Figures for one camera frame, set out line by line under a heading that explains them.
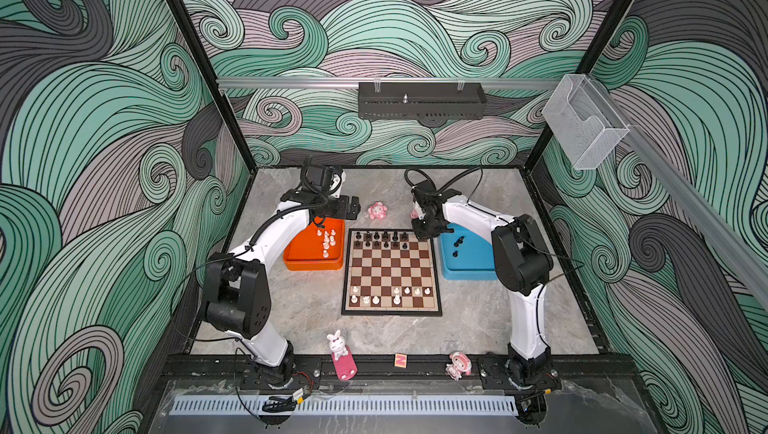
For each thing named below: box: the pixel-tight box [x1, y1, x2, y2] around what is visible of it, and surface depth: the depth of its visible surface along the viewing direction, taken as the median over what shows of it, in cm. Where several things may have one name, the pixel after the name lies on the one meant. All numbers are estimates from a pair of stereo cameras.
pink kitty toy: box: [367, 201, 388, 220], surface depth 106 cm
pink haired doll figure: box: [445, 351, 472, 381], surface depth 74 cm
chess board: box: [341, 228, 443, 317], surface depth 90 cm
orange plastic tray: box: [284, 216, 345, 271], surface depth 97 cm
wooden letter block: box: [394, 353, 407, 369], surface depth 76 cm
